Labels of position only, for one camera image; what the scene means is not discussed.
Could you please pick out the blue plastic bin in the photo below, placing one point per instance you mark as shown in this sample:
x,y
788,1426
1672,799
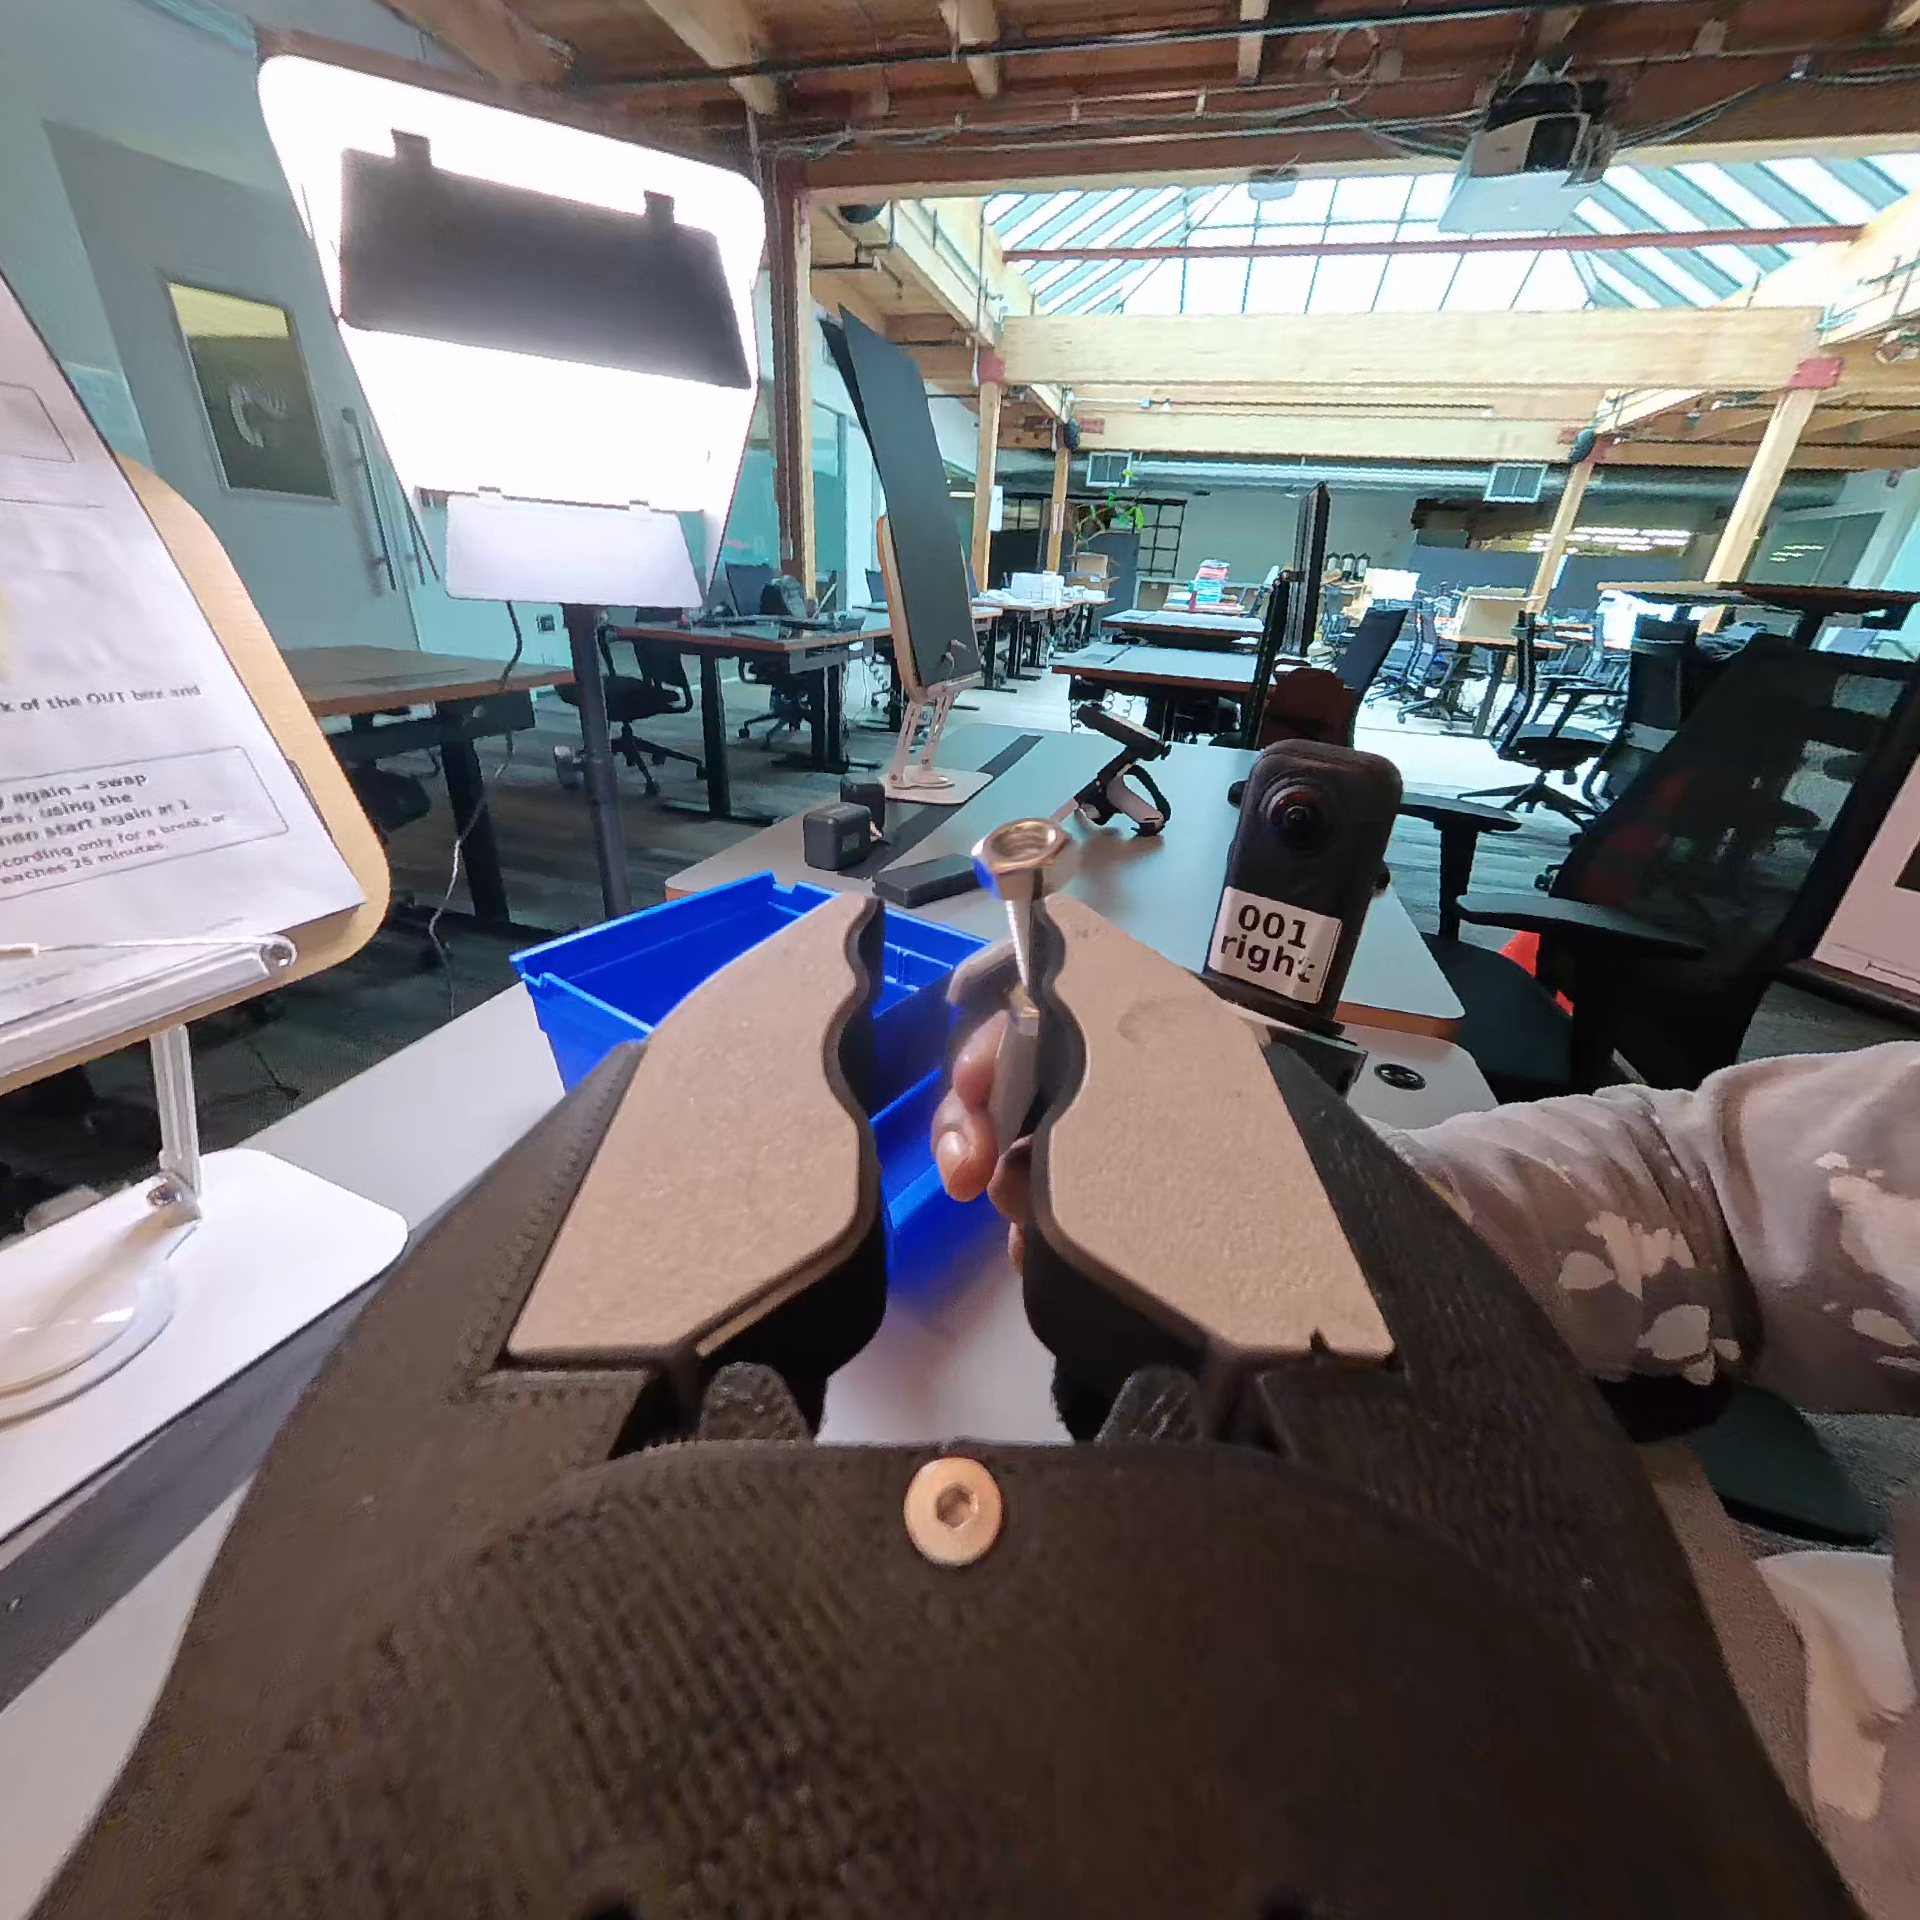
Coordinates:
x,y
705,944

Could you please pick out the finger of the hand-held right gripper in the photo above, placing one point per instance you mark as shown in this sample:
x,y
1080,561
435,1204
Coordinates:
x,y
1020,1095

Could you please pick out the brown top desk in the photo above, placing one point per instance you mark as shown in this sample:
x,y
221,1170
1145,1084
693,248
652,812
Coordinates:
x,y
405,678

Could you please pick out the small black camera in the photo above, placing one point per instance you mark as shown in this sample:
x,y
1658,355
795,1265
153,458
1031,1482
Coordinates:
x,y
840,840

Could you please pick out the black phone mount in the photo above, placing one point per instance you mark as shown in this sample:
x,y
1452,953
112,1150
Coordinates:
x,y
1118,780

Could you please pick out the person's right forearm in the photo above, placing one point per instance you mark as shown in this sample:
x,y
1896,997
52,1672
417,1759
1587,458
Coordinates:
x,y
1651,1230

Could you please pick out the black monitor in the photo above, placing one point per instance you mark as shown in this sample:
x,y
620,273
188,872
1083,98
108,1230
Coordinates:
x,y
1312,571

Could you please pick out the dark top desk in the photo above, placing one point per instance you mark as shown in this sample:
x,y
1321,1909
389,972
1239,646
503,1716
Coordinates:
x,y
1155,661
750,639

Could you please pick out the steel hex bolt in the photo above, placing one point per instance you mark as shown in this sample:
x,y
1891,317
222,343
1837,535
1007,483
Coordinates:
x,y
1025,961

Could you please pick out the row of black office chairs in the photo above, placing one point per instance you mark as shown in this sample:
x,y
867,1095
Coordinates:
x,y
1514,721

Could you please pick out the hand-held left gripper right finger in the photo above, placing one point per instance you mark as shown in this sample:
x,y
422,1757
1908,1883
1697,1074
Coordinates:
x,y
1200,1185

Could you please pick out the person's right hand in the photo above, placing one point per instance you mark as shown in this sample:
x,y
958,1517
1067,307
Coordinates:
x,y
968,1140

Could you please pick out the printed instruction sheet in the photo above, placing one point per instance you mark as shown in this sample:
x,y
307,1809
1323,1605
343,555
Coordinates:
x,y
121,674

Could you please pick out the flat black box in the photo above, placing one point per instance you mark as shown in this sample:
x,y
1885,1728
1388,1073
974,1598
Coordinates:
x,y
922,880

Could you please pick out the ceiling projector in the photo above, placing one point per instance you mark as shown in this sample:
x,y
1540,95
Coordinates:
x,y
1523,150

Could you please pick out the studio light panel on stand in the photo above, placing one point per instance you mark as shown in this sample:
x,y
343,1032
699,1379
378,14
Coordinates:
x,y
540,270

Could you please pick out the grey door with dark window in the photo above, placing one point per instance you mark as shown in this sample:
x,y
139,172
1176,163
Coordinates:
x,y
248,391

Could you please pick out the tall wooden desk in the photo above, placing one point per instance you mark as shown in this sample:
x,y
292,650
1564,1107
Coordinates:
x,y
1771,596

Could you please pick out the orange traffic cone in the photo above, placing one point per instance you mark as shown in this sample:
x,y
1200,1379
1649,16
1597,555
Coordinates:
x,y
1523,953

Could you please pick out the wooden document stand white base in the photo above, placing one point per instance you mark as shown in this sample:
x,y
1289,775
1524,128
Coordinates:
x,y
322,840

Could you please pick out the black mesh office chair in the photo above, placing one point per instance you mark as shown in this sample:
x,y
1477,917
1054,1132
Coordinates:
x,y
1694,840

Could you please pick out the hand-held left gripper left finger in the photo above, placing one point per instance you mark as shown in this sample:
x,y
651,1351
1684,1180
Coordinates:
x,y
705,1170

